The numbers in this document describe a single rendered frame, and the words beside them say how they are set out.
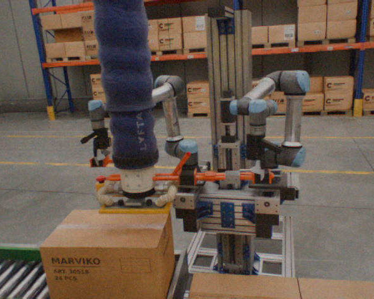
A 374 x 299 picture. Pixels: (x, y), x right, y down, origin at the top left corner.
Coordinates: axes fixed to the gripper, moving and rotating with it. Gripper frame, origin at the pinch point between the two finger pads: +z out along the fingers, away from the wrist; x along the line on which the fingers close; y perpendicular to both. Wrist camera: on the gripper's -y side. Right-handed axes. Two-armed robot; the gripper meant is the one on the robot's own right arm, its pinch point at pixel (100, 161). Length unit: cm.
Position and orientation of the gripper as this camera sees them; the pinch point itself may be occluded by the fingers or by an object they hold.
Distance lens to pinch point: 208.3
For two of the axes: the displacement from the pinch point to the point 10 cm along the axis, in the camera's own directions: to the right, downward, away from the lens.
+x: 1.3, -2.9, 9.5
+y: 9.9, -0.2, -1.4
